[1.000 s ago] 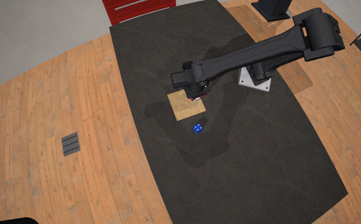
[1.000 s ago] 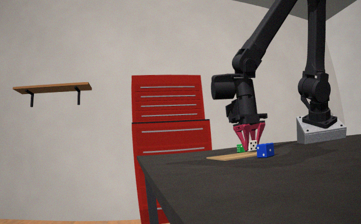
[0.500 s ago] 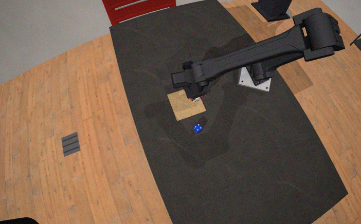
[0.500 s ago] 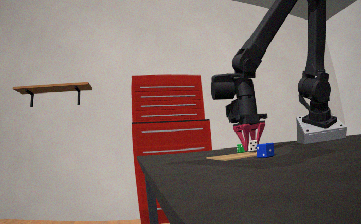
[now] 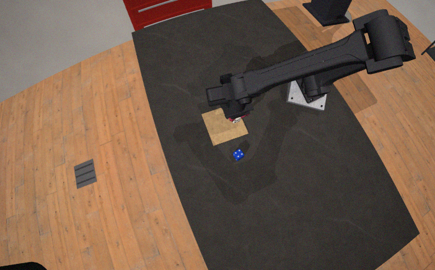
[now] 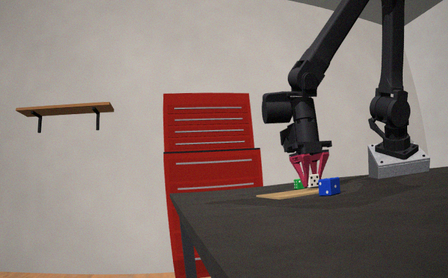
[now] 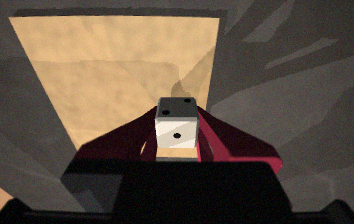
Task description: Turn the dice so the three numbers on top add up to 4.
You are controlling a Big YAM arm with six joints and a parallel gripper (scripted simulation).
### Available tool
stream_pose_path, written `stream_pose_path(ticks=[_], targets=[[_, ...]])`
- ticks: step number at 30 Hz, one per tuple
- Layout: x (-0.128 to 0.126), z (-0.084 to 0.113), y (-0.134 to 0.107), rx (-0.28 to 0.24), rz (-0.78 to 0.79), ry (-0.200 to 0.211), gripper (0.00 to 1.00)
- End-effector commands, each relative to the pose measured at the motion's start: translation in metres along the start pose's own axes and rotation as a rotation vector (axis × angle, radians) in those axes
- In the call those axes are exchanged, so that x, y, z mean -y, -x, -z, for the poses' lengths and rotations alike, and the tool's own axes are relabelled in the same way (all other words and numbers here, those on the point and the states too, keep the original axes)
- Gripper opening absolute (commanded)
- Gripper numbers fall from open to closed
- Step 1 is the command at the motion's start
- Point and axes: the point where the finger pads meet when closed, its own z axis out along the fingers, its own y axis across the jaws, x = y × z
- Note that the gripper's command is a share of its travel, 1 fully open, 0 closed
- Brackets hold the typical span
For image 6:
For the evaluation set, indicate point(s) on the blue dice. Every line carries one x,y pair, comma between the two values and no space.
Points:
329,186

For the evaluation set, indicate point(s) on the tan flat mat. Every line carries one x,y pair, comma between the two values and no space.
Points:
290,194

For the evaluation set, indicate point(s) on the green dice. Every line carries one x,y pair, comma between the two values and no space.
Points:
297,184

